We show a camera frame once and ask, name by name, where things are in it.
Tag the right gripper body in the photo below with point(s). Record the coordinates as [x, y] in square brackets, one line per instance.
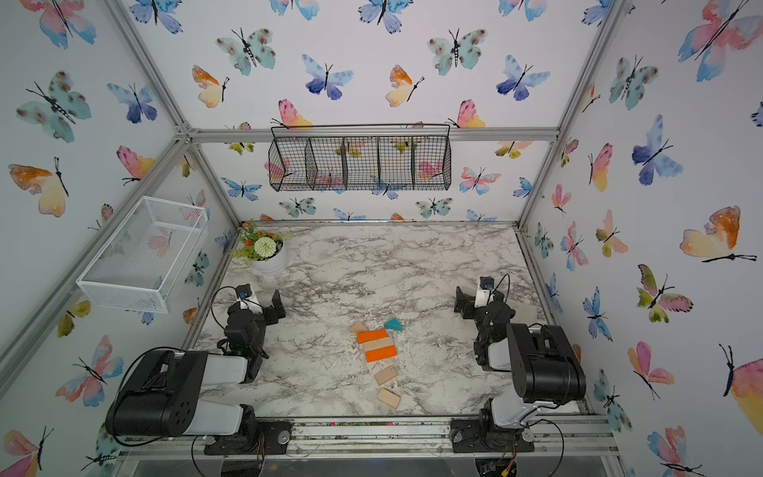
[484, 313]

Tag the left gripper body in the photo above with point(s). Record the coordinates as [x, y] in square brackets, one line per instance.
[265, 314]

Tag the teal triangle block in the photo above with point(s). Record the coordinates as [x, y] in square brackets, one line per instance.
[394, 325]

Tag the natural wood triangle block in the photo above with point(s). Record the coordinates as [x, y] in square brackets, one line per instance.
[358, 328]

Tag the natural wood rectangular block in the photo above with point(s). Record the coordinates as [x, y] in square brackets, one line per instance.
[378, 344]

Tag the orange rectangular block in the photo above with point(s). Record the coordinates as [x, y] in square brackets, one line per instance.
[371, 336]
[380, 354]

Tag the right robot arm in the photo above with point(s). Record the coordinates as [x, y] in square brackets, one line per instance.
[545, 372]

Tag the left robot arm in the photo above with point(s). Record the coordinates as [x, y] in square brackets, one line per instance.
[161, 396]

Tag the potted flower plant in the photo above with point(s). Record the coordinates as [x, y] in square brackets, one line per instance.
[265, 251]

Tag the small wood block upper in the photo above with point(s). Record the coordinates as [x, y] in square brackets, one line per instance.
[386, 375]

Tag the small wood block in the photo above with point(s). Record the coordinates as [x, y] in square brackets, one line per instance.
[386, 375]
[389, 398]

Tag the small wood block lower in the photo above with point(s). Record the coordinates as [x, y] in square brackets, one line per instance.
[389, 398]

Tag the white mesh wall basket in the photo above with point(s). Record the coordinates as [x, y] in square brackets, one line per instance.
[139, 264]

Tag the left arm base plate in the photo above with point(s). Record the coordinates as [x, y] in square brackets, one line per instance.
[256, 438]

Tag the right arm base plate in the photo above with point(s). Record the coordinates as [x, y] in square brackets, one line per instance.
[475, 436]

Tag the aluminium front rail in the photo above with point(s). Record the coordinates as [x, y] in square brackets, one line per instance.
[357, 437]

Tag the black wire wall basket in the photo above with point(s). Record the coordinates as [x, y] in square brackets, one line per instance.
[356, 157]

